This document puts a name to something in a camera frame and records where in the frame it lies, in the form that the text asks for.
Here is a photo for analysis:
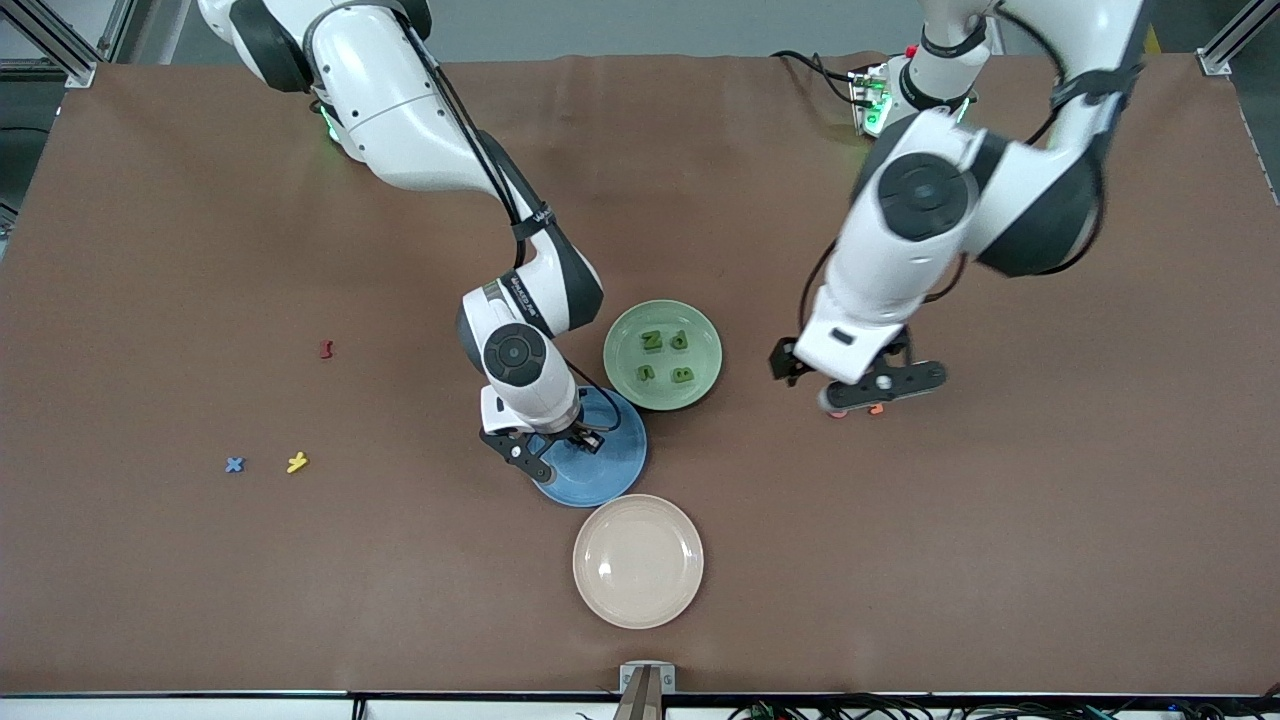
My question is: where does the aluminium frame post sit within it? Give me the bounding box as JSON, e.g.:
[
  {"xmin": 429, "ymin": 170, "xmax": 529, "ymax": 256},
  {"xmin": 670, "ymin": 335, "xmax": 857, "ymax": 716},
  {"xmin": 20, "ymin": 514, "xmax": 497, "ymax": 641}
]
[
  {"xmin": 1198, "ymin": 0, "xmax": 1280, "ymax": 77},
  {"xmin": 0, "ymin": 0, "xmax": 136, "ymax": 89}
]

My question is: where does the cream plate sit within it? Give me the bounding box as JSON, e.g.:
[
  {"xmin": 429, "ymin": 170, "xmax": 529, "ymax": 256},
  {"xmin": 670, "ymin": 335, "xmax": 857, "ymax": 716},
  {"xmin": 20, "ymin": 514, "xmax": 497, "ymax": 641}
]
[{"xmin": 572, "ymin": 494, "xmax": 705, "ymax": 631}]

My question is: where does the metal table edge bracket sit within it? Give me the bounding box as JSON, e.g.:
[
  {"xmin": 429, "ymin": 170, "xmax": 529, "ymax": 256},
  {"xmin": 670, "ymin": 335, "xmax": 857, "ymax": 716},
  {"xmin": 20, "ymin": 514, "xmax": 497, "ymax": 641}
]
[{"xmin": 615, "ymin": 661, "xmax": 678, "ymax": 720}]

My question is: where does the brown table mat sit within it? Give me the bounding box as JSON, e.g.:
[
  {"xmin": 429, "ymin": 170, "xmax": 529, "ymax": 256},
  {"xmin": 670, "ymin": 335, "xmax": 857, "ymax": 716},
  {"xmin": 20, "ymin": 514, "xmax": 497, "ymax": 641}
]
[{"xmin": 0, "ymin": 52, "xmax": 1280, "ymax": 696}]

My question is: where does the green plate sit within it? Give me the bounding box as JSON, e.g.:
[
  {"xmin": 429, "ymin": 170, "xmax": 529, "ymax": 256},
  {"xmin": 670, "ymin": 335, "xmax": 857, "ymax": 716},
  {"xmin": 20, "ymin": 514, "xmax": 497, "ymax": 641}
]
[{"xmin": 603, "ymin": 299, "xmax": 723, "ymax": 412}]

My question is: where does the black arm base cable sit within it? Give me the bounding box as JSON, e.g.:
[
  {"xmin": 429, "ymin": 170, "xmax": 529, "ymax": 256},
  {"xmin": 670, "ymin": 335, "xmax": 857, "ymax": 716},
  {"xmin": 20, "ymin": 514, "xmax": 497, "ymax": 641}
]
[{"xmin": 770, "ymin": 48, "xmax": 871, "ymax": 106}]

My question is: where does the blue plate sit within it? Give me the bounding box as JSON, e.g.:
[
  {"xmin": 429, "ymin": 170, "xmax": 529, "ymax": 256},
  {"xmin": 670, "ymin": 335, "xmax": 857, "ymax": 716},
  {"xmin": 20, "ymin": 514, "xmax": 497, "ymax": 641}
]
[{"xmin": 530, "ymin": 386, "xmax": 648, "ymax": 508}]

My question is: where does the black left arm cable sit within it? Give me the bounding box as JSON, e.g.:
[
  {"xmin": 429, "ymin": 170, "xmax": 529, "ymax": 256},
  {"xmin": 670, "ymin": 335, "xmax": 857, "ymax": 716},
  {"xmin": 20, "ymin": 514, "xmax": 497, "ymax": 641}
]
[{"xmin": 768, "ymin": 238, "xmax": 971, "ymax": 389}]

